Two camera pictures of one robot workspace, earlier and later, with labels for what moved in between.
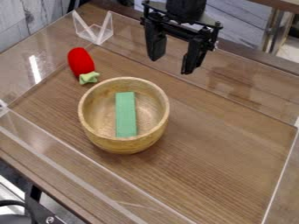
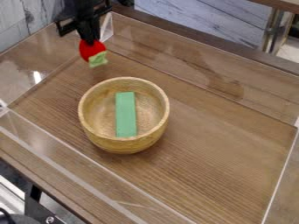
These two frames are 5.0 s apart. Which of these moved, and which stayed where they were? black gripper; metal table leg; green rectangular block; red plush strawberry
Moved: red plush strawberry; black gripper
Stayed: metal table leg; green rectangular block
